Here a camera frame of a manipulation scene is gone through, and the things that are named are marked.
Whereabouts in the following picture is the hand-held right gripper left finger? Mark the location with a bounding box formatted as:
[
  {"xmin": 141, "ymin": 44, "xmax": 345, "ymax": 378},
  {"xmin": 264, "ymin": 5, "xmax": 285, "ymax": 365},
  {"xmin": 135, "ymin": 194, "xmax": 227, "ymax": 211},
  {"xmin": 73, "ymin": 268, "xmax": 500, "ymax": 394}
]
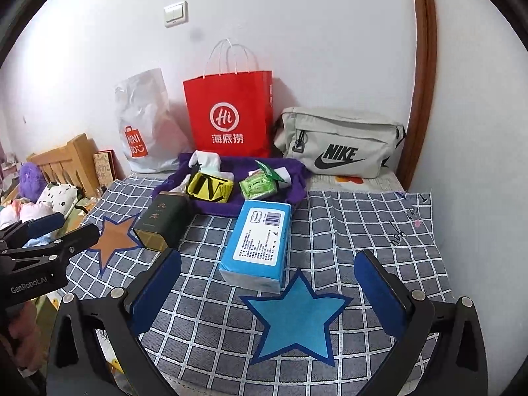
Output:
[{"xmin": 45, "ymin": 247, "xmax": 182, "ymax": 396}]

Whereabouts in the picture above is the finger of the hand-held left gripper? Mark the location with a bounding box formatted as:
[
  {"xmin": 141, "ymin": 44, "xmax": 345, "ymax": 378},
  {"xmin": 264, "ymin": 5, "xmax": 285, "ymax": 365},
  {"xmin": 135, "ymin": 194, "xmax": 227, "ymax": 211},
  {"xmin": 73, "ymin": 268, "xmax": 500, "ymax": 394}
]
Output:
[
  {"xmin": 0, "ymin": 213, "xmax": 67, "ymax": 243},
  {"xmin": 8, "ymin": 223, "xmax": 101, "ymax": 265}
]

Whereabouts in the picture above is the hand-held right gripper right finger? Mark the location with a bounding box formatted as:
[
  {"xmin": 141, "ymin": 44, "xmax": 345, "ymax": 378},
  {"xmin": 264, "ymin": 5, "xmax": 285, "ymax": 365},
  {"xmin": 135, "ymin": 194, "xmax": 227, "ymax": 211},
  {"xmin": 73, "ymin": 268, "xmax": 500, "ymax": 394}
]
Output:
[{"xmin": 354, "ymin": 249, "xmax": 489, "ymax": 396}]

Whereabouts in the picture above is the yellow black striped band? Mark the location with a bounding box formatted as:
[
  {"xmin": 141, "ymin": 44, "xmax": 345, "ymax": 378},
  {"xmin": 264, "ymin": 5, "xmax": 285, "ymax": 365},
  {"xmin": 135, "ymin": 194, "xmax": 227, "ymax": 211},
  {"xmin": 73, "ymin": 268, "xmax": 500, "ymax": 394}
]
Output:
[{"xmin": 187, "ymin": 171, "xmax": 234, "ymax": 204}]

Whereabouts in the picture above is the green wet wipes pack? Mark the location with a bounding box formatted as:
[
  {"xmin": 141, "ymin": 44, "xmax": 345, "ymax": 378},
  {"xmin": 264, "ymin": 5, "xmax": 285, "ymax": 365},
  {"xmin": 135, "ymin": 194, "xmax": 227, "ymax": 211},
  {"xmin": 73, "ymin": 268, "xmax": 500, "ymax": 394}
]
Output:
[{"xmin": 239, "ymin": 172, "xmax": 278, "ymax": 199}]

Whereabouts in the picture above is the green plastic wrapper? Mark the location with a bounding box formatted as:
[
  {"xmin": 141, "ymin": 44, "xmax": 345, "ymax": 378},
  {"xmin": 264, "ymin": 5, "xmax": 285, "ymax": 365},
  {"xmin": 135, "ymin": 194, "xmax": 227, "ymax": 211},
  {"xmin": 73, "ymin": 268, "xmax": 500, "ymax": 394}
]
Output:
[{"xmin": 254, "ymin": 160, "xmax": 283, "ymax": 182}]

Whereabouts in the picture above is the person's left hand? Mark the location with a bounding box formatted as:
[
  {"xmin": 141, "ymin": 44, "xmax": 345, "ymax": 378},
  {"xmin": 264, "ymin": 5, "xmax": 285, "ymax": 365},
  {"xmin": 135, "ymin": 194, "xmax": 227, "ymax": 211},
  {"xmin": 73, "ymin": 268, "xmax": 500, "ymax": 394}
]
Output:
[{"xmin": 0, "ymin": 299, "xmax": 44, "ymax": 374}]

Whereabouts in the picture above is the colourful printed quilt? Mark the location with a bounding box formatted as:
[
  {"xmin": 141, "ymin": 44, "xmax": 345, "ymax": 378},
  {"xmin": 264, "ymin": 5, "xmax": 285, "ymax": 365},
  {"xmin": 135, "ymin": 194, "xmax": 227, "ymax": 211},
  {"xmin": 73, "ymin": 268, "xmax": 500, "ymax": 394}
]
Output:
[{"xmin": 0, "ymin": 198, "xmax": 54, "ymax": 225}]

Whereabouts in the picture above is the green bed sheet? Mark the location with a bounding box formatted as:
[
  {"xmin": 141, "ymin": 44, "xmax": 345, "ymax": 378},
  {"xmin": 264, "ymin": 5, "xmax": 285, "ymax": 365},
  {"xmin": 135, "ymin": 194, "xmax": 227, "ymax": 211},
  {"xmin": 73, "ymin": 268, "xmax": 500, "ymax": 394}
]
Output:
[{"xmin": 62, "ymin": 198, "xmax": 89, "ymax": 225}]

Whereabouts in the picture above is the white dotted pillow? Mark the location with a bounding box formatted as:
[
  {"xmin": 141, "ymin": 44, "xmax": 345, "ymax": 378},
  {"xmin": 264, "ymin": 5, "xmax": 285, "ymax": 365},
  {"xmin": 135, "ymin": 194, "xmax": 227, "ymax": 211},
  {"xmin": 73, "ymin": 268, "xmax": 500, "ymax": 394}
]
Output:
[{"xmin": 35, "ymin": 183, "xmax": 79, "ymax": 215}]

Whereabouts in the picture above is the purple plush toy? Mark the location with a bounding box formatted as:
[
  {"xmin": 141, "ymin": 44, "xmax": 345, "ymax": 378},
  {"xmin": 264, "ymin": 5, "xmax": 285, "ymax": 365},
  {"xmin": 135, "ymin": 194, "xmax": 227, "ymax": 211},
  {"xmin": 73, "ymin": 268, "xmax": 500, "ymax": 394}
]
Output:
[{"xmin": 18, "ymin": 163, "xmax": 42, "ymax": 199}]

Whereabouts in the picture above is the wooden headboard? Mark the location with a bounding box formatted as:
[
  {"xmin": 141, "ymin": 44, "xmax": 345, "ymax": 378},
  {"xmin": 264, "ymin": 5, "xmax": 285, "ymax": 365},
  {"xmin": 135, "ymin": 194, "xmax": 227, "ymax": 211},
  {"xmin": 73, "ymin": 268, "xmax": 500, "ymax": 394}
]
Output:
[{"xmin": 27, "ymin": 133, "xmax": 102, "ymax": 199}]

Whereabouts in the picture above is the dark green tea box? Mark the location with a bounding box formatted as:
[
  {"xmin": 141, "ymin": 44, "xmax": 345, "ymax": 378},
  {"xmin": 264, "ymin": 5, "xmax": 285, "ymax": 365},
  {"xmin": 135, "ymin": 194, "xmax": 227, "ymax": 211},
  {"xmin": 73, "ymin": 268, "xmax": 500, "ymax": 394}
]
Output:
[{"xmin": 133, "ymin": 193, "xmax": 192, "ymax": 252}]

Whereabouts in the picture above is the grey checked star blanket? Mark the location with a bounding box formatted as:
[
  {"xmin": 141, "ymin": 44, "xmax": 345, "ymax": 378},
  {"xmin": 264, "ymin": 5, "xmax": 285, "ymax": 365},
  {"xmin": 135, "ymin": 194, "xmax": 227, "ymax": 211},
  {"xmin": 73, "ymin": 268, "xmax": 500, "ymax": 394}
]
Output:
[{"xmin": 55, "ymin": 177, "xmax": 458, "ymax": 388}]

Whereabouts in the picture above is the patterned hardcover book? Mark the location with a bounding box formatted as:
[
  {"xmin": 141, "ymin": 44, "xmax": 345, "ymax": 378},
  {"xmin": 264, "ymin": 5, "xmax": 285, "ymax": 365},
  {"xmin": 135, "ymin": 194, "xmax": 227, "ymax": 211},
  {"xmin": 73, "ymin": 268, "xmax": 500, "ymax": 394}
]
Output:
[{"xmin": 93, "ymin": 149, "xmax": 116, "ymax": 186}]

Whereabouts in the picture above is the purple towel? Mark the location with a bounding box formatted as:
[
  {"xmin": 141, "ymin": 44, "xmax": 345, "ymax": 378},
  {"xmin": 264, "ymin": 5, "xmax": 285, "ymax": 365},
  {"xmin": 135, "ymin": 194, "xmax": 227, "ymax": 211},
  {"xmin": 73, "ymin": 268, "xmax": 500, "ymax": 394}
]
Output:
[{"xmin": 152, "ymin": 152, "xmax": 308, "ymax": 217}]

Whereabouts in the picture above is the blue carton box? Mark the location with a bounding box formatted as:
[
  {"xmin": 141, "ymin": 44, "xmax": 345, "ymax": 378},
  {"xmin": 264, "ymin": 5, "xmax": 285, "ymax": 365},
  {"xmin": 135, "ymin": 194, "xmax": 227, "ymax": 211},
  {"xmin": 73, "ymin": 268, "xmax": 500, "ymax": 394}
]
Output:
[{"xmin": 218, "ymin": 200, "xmax": 293, "ymax": 295}]

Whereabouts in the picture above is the white floral bed sheet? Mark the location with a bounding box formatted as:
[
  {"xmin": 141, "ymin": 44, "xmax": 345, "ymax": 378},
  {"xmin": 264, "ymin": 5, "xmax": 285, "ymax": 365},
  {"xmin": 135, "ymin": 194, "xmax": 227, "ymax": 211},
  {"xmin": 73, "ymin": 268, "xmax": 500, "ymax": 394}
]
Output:
[{"xmin": 309, "ymin": 173, "xmax": 403, "ymax": 194}]

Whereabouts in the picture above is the white plastic shopping bag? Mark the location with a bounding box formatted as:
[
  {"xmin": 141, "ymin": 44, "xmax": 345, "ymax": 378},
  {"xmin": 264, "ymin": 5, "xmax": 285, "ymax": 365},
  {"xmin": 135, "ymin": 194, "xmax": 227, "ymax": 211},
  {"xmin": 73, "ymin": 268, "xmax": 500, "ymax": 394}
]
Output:
[{"xmin": 115, "ymin": 68, "xmax": 194, "ymax": 174}]

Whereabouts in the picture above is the grey waist bag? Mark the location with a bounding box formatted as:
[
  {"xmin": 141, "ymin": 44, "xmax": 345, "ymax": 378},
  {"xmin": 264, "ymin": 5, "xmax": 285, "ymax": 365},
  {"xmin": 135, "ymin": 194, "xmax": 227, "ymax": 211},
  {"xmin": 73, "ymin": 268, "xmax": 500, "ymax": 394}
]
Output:
[{"xmin": 272, "ymin": 106, "xmax": 407, "ymax": 179}]

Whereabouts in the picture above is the red paper bag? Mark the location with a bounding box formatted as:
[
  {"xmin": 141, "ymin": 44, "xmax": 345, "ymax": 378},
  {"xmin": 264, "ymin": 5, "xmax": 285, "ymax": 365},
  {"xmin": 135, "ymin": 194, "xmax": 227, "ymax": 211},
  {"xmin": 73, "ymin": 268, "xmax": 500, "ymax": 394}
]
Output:
[{"xmin": 182, "ymin": 39, "xmax": 274, "ymax": 159}]

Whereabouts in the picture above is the brown wooden door frame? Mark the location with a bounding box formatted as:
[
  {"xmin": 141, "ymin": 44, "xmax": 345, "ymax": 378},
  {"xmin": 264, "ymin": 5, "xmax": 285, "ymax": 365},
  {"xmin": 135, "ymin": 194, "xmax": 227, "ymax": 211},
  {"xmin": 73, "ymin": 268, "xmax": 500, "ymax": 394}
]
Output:
[{"xmin": 406, "ymin": 0, "xmax": 438, "ymax": 192}]

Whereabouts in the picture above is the white light switch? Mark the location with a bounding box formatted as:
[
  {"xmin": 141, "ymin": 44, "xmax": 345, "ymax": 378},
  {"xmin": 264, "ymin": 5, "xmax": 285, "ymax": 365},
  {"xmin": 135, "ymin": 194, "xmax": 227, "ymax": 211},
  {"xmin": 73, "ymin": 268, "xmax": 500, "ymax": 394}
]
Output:
[{"xmin": 164, "ymin": 2, "xmax": 189, "ymax": 27}]

